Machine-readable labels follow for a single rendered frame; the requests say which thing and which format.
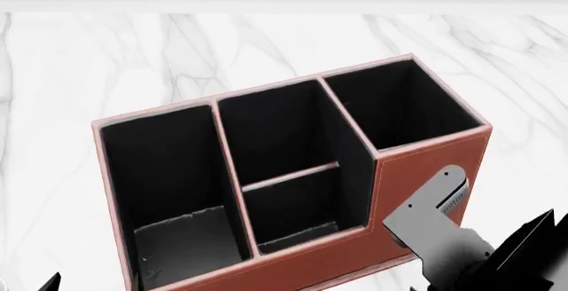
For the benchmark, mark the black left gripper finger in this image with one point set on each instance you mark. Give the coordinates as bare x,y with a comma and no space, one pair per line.
53,284

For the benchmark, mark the serrated grey right gripper finger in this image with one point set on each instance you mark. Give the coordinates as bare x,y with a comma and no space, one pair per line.
457,201

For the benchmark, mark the grey flat right gripper finger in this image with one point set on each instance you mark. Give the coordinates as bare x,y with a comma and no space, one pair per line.
421,204

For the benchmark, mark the brown leather compartment caddy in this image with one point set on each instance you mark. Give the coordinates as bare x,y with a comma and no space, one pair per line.
310,264

